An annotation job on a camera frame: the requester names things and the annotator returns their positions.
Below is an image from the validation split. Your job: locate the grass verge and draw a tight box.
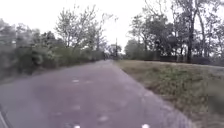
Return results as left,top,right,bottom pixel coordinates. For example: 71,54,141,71
114,59,224,128

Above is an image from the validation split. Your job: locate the grey asphalt path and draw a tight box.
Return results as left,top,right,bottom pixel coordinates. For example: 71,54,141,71
0,59,198,128

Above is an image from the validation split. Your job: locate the row of trees and bushes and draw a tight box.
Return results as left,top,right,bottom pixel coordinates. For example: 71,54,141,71
0,4,114,81

